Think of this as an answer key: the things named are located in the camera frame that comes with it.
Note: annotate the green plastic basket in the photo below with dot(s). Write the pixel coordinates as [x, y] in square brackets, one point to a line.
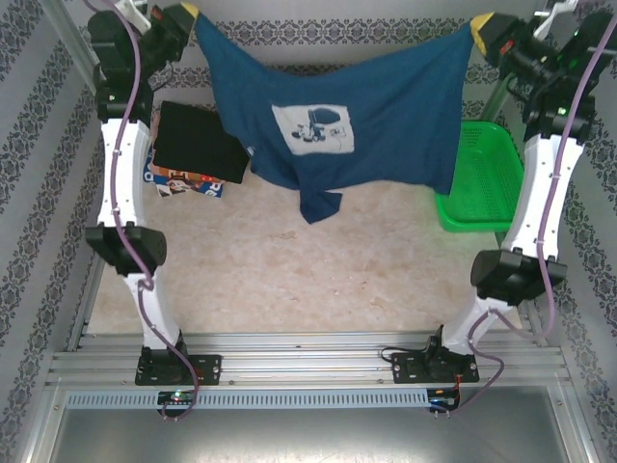
[482, 193]

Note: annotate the blue printed t-shirt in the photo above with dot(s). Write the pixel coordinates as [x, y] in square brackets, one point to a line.
[385, 120]

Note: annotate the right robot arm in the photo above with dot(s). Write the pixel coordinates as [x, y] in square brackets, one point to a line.
[530, 202]

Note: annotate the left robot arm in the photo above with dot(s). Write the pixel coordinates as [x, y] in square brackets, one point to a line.
[132, 159]

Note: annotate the pink folded t-shirt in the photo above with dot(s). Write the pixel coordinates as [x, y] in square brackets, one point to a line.
[156, 128]

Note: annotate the black folded t-shirt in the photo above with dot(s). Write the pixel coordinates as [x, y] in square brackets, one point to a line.
[193, 140]

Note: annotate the colourful printed folded t-shirt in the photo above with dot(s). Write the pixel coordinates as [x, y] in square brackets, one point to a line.
[169, 185]

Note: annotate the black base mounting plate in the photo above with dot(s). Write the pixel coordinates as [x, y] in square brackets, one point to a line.
[405, 369]
[207, 369]

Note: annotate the small green circuit board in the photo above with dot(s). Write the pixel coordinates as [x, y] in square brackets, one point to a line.
[177, 397]
[444, 399]

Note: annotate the steel sheet shelf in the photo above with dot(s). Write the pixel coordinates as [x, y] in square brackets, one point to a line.
[308, 434]

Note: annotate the aluminium frame post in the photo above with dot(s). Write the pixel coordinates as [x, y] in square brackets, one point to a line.
[496, 101]
[72, 38]

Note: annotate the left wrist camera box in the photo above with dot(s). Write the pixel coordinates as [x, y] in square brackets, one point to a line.
[130, 9]

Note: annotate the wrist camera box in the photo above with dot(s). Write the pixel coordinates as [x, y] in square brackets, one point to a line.
[130, 9]
[554, 12]

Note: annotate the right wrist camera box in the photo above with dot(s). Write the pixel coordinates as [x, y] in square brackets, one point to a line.
[554, 12]

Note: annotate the aluminium side rail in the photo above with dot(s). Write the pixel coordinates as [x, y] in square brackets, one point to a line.
[532, 323]
[87, 308]

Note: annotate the aluminium mounting rail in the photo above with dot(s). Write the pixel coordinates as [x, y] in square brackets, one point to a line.
[299, 357]

